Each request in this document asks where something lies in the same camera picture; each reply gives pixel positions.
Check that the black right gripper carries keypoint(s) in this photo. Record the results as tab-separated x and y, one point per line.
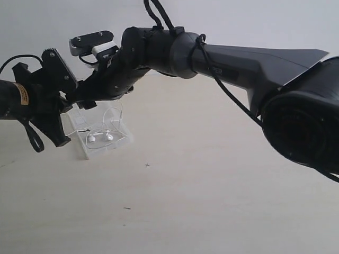
113	79

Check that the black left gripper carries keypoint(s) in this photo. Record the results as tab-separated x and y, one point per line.
40	102

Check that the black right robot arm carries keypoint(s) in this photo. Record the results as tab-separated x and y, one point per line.
292	93

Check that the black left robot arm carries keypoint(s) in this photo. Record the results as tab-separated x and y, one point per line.
9	94

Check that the clear plastic storage box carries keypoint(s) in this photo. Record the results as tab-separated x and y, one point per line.
100	129

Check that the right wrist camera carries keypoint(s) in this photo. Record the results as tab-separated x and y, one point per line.
94	49

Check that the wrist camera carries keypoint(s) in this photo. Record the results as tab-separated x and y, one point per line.
58	71
94	49

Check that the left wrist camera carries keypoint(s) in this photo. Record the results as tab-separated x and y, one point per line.
58	71

